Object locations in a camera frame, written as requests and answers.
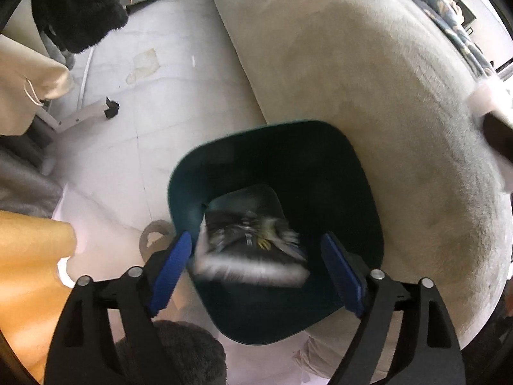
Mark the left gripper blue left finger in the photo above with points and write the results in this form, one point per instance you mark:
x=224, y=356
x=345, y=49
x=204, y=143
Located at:
x=82, y=350

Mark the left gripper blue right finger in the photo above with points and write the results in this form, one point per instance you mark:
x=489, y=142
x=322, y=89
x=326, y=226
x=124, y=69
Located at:
x=427, y=350

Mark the white paper ball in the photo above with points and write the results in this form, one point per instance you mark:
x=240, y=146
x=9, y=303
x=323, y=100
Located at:
x=491, y=95

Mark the black printed box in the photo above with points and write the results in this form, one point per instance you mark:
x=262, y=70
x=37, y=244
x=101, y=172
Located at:
x=249, y=249

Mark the dark green trash bin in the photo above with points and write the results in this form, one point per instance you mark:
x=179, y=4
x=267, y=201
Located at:
x=306, y=173

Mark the black and white wardrobe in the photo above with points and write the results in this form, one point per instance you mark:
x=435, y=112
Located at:
x=481, y=16

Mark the grey slipper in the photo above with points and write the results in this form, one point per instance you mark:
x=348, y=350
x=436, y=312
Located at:
x=157, y=236

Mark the blue patterned fleece blanket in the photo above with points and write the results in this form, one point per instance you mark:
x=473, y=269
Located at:
x=442, y=13

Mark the bed with grey cover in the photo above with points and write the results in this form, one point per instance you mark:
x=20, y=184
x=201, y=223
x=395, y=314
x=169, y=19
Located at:
x=384, y=74

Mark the white clothes rack base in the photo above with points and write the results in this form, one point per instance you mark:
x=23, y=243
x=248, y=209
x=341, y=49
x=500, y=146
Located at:
x=104, y=107

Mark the cream hanging coat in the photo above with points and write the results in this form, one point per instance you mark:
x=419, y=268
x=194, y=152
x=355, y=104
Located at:
x=27, y=79

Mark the black hanging garment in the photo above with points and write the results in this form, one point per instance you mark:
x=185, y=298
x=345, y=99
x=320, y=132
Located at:
x=76, y=25

